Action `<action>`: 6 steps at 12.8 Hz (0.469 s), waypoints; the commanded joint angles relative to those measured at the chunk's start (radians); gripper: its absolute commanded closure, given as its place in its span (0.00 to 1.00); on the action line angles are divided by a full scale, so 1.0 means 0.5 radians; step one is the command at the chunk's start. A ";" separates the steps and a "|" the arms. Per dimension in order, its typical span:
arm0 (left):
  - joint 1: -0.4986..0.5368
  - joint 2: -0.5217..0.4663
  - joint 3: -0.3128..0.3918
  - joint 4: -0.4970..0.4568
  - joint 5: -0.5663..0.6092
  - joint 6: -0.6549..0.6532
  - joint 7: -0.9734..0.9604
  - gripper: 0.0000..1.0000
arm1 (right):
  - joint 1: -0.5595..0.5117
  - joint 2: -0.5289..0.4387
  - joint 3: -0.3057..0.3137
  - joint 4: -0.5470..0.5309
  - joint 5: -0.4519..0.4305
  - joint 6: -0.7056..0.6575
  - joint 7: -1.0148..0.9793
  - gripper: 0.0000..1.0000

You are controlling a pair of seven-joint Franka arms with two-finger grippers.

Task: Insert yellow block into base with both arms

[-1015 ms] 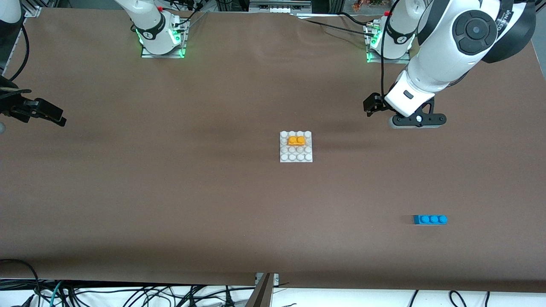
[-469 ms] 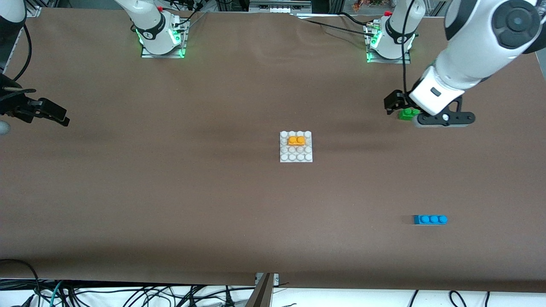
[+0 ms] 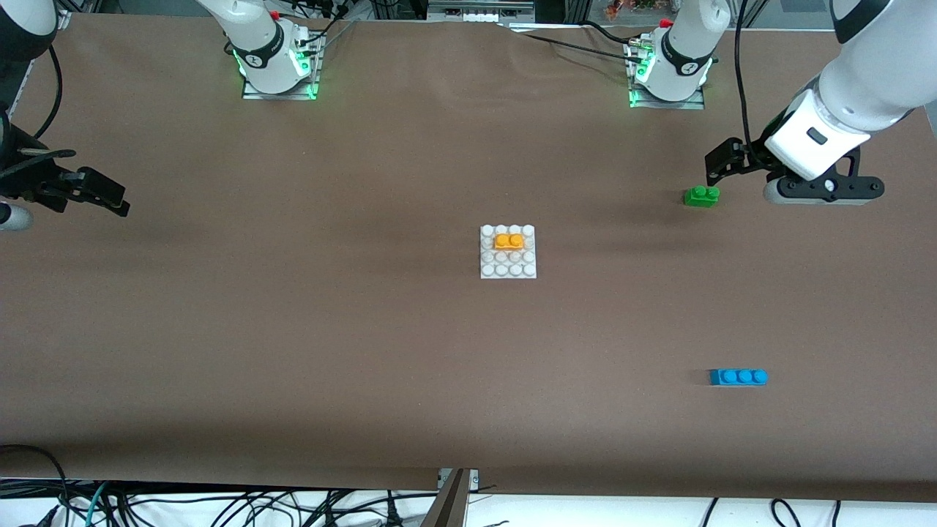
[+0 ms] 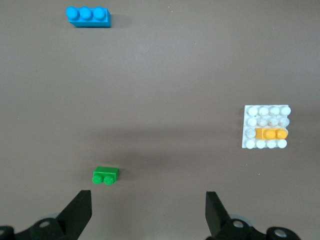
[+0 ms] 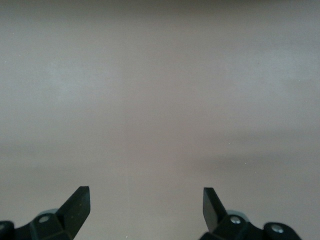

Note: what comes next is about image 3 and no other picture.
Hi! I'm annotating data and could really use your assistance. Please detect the white studded base plate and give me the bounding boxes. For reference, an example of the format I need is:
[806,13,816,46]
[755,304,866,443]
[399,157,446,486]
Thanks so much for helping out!
[479,224,537,280]

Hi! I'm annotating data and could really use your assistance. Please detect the blue three-stud block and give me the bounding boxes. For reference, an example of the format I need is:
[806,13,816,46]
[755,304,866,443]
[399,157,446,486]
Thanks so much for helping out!
[709,368,769,386]

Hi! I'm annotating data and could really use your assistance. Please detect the orange red background clutter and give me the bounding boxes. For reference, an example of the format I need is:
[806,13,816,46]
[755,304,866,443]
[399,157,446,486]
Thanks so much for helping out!
[604,0,660,19]

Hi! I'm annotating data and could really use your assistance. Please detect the brown table cover sheet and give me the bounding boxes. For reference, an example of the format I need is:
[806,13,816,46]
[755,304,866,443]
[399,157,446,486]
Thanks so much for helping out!
[0,13,937,506]

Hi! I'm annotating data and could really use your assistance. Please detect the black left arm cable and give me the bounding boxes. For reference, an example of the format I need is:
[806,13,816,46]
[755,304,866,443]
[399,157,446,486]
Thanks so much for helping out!
[732,0,753,158]

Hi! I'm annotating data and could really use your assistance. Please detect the curved black table cable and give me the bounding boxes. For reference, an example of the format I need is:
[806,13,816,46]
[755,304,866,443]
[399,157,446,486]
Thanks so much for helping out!
[581,20,649,46]

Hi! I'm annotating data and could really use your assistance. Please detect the straight black table cable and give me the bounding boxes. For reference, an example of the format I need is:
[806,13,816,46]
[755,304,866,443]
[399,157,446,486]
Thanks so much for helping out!
[521,33,634,61]

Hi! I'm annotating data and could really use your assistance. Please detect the looped black floor cable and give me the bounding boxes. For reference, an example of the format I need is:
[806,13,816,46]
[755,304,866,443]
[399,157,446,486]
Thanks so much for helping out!
[0,444,72,527]

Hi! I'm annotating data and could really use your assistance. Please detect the white perforated rail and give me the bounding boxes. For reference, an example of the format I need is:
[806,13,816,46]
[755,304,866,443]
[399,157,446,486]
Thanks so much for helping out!
[428,0,535,23]

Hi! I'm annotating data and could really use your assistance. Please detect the teal cable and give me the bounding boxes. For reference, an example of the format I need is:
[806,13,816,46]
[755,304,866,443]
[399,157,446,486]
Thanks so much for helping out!
[83,479,112,527]

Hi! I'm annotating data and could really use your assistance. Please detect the arched black floor cable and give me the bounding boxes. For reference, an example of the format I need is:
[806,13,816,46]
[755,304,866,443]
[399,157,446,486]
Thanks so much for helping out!
[770,498,805,527]

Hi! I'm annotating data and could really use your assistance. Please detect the tangled black floor cables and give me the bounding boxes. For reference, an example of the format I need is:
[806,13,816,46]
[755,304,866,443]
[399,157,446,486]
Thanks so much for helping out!
[102,485,440,527]

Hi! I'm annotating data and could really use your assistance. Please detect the dark slanted post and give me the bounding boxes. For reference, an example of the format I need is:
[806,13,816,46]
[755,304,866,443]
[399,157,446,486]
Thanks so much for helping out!
[421,468,471,527]

